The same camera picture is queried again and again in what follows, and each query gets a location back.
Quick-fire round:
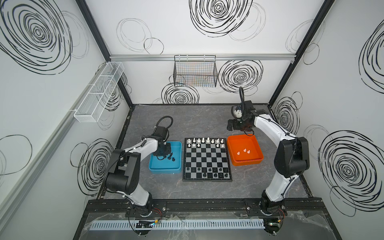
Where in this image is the teal plastic tray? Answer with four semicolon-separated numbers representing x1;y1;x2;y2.
149;141;182;174

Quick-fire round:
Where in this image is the black white chess board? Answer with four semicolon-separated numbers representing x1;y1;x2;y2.
183;138;233;182

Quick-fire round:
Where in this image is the black wire basket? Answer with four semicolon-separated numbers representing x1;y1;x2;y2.
173;55;219;88

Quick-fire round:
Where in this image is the clear wire wall shelf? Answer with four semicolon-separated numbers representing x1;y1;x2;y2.
74;62;125;123

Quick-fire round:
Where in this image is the white slotted cable duct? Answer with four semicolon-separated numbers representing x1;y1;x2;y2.
90;219;265;231

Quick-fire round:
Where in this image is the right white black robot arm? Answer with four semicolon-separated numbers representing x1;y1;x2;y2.
227;101;310;216

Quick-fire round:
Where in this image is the black mounting rail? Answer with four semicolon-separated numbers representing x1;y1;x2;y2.
83;198;327;217

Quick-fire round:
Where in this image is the white pawn in orange tray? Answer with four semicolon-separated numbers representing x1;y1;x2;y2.
237;149;251;155

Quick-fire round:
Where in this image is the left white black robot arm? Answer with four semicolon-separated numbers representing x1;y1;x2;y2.
103;127;171;216

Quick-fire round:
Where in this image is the orange plastic tray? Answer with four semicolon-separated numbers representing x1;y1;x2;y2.
227;135;264;167

